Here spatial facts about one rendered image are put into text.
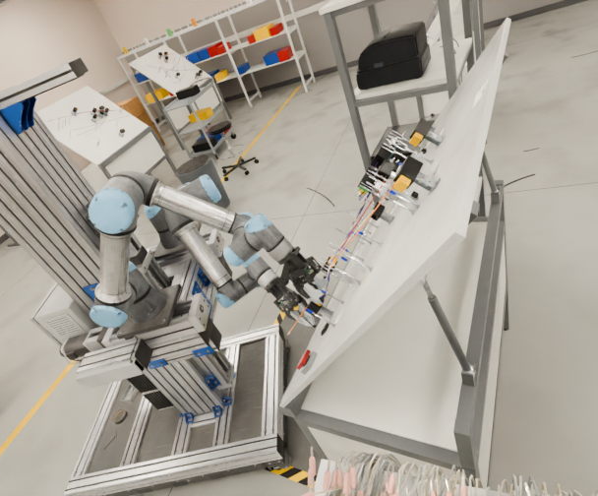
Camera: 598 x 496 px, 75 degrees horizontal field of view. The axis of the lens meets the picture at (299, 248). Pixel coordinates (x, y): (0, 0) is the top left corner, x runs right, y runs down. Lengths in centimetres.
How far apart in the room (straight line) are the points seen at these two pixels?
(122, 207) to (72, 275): 74
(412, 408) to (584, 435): 107
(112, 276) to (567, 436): 203
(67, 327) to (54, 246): 41
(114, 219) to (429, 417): 112
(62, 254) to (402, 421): 142
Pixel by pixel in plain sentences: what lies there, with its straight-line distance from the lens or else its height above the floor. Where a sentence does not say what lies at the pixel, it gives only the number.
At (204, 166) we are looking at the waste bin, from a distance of 464.
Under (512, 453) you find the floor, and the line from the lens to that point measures 224.
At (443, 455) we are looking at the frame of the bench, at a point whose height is 80.
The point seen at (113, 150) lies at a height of 89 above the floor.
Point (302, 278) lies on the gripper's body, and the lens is 125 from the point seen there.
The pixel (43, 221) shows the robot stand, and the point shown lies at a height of 160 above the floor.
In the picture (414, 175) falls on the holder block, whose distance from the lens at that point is 94.
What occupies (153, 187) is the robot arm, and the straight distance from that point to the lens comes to 132.
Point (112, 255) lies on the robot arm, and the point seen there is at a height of 154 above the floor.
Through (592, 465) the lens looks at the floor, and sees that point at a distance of 226.
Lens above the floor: 204
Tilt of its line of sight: 34 degrees down
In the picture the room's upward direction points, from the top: 24 degrees counter-clockwise
